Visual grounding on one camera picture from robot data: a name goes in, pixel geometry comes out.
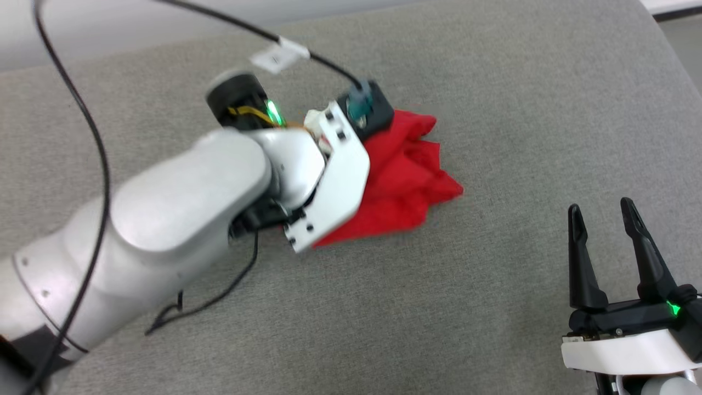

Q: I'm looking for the long black arm cable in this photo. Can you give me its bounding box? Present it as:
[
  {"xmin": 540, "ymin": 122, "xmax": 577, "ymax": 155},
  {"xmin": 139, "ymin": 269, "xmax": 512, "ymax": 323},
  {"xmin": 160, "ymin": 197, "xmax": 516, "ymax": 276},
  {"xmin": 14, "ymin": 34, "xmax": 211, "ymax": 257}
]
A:
[{"xmin": 32, "ymin": 0, "xmax": 111, "ymax": 395}]

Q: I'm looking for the white cable label tag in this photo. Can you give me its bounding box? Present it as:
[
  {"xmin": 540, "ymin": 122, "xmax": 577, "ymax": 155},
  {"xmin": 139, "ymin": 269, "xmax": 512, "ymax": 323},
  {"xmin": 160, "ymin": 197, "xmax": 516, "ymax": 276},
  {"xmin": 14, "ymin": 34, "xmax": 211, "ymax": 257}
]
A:
[{"xmin": 249, "ymin": 36, "xmax": 311, "ymax": 75}]

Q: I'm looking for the thin black loose cable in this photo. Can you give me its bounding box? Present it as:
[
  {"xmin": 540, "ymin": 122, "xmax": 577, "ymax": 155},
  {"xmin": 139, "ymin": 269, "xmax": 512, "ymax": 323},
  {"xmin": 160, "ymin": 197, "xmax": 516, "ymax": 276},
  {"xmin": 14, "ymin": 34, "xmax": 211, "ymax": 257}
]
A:
[{"xmin": 144, "ymin": 229, "xmax": 260, "ymax": 336}]

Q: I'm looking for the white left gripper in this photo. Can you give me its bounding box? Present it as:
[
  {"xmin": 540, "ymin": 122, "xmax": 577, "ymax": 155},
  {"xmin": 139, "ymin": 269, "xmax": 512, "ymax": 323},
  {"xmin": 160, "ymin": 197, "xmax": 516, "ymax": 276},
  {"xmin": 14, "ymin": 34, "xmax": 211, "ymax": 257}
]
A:
[{"xmin": 283, "ymin": 101, "xmax": 371, "ymax": 254}]

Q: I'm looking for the red garment with white sleeves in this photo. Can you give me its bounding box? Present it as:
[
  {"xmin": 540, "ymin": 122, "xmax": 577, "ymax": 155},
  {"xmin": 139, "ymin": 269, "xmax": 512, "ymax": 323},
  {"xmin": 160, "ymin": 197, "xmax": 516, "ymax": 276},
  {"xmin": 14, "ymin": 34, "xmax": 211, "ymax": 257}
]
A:
[{"xmin": 313, "ymin": 109, "xmax": 465, "ymax": 249}]

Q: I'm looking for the black cable with teal plug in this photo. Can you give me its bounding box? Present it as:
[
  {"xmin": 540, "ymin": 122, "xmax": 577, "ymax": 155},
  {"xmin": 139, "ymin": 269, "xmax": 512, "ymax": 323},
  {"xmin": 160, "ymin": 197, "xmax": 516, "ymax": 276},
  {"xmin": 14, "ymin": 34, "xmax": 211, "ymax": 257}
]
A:
[{"xmin": 156, "ymin": 0, "xmax": 375, "ymax": 120}]

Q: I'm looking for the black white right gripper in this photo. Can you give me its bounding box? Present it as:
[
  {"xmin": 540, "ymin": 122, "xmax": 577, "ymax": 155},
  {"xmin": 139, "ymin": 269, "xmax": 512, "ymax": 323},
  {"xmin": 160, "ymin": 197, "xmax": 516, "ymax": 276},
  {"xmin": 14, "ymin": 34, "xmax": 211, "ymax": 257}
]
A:
[{"xmin": 561, "ymin": 197, "xmax": 702, "ymax": 377}]

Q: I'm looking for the grey fabric sofa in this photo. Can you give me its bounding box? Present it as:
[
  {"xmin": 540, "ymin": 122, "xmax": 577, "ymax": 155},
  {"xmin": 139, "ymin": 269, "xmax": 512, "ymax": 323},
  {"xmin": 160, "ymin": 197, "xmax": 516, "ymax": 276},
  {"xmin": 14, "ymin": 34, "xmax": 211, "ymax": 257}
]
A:
[{"xmin": 0, "ymin": 0, "xmax": 702, "ymax": 395}]

